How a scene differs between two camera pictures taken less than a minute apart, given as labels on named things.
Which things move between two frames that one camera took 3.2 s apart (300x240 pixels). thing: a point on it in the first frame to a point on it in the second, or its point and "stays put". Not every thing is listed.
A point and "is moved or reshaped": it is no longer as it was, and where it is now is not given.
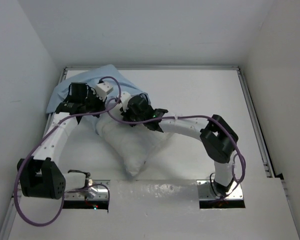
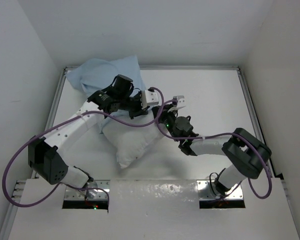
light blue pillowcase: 110,73 is moved or reshaped
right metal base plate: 206,191 stays put
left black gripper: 101,103 to 139,111
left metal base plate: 95,190 stays put
